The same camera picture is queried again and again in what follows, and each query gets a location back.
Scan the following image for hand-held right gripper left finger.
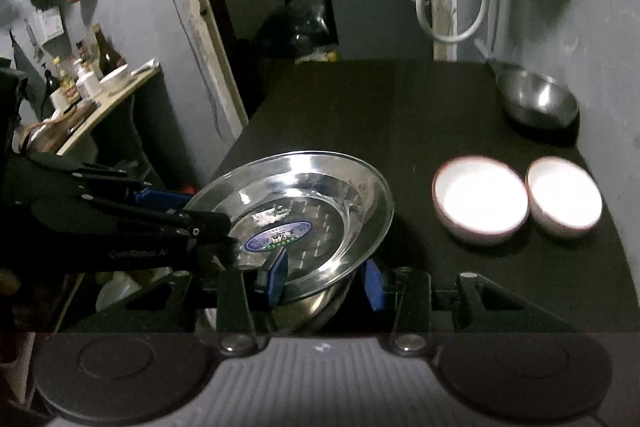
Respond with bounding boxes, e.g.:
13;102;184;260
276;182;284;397
62;251;290;355

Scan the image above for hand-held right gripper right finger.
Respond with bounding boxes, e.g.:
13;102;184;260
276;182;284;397
364;259;586;355

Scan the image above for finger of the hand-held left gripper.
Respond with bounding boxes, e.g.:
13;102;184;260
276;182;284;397
29;153;195;208
90;198;234;241

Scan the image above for plain steel plate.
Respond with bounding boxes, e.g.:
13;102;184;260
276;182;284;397
204;269;360;336

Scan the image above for steel plate with round sticker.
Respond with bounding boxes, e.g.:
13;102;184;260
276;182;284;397
182;150;395;303

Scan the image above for large white red-rimmed bowl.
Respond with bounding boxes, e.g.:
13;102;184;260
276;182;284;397
432;155;530;244

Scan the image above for small white red-rimmed bowl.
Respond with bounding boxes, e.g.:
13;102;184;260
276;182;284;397
525;156;604;239

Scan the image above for steel bowl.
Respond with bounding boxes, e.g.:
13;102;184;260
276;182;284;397
495;63;580;130

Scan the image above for white plastic bag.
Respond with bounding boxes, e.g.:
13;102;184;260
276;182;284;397
95;269;171;314

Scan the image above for wooden board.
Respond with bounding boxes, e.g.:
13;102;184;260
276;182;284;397
20;119;96;152

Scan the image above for wooden side counter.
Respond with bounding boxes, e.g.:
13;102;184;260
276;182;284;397
0;61;163;158

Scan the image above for white ceramic bowl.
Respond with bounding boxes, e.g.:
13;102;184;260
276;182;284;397
100;64;131;94

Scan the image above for white jar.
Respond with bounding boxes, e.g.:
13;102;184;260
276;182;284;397
76;72;100;100

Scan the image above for brown glass bottle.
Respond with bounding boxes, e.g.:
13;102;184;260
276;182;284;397
91;23;126;78

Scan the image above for dark sauce bottle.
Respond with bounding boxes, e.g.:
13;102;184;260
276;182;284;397
44;69;63;108

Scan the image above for white paper sheet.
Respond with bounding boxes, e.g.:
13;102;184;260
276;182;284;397
40;7;66;45

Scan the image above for black plastic bag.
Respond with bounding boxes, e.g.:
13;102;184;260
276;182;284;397
270;0;338;62

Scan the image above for dark cabinet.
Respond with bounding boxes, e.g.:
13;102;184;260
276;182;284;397
327;0;433;60

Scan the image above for wall cable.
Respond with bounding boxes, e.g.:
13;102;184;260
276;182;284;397
152;0;223;140

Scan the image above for worn door frame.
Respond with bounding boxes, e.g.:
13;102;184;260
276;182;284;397
160;0;248;128

